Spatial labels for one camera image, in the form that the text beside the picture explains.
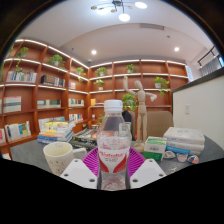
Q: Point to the small green and white box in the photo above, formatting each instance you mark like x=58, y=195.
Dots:
x=154, y=148

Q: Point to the white wall switch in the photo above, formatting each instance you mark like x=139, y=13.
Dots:
x=187, y=109

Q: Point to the white wall notice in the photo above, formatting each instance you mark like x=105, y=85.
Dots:
x=189, y=73

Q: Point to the branched ceiling lamp with globes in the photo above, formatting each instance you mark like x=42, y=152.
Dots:
x=124, y=10

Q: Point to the brown padded chair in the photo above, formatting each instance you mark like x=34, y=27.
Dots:
x=160, y=123

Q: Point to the wooden shelf unit with books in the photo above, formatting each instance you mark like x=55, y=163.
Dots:
x=40, y=96

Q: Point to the black office chair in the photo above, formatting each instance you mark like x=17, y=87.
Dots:
x=132, y=126

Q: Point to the black ceiling track light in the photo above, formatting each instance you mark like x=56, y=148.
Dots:
x=206, y=56

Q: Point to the round recessed ceiling light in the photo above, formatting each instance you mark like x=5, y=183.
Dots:
x=94, y=52
x=176, y=49

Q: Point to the wooden artist mannequin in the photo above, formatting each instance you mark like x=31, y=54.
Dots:
x=141, y=106

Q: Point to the colourful stack of books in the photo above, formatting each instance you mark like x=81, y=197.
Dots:
x=56, y=131

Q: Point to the grey window curtain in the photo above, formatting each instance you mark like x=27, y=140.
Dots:
x=211, y=66

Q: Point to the clear water bottle red label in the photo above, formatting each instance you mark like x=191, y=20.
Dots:
x=113, y=146

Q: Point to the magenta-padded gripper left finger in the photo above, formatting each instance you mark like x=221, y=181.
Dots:
x=78, y=171

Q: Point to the ceiling air vent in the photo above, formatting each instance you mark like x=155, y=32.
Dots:
x=151, y=27

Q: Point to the cream mug with bear drawing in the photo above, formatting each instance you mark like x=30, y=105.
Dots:
x=58, y=158

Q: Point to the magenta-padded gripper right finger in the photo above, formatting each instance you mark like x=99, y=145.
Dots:
x=148, y=171

